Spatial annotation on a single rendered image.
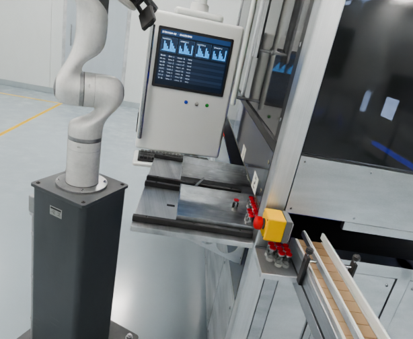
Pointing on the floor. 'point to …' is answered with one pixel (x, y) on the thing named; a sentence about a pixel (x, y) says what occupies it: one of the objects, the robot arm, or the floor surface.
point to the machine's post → (288, 148)
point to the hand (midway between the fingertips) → (128, 6)
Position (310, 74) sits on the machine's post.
